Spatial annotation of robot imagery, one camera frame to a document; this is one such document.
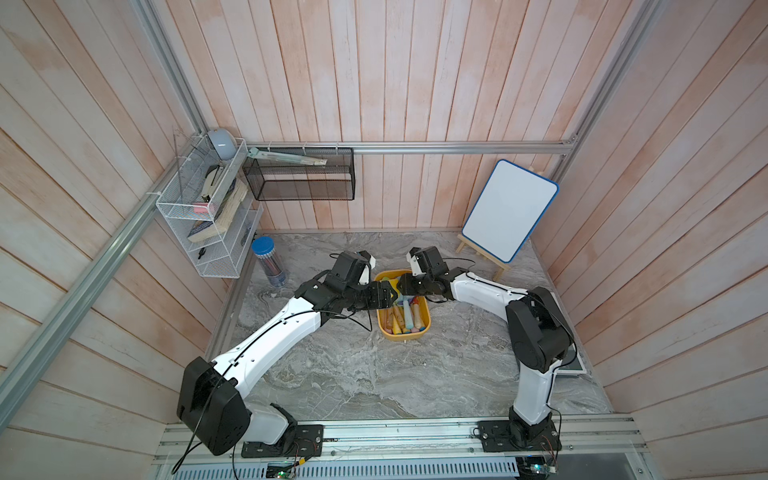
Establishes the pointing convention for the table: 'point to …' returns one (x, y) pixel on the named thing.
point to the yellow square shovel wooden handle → (394, 282)
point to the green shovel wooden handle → (399, 318)
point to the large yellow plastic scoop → (390, 319)
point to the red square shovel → (417, 312)
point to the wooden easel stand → (478, 251)
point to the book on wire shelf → (206, 230)
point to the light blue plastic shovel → (409, 322)
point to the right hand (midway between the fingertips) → (400, 284)
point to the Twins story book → (572, 369)
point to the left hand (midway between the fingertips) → (386, 302)
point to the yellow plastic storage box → (383, 276)
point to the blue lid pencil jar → (264, 249)
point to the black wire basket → (272, 180)
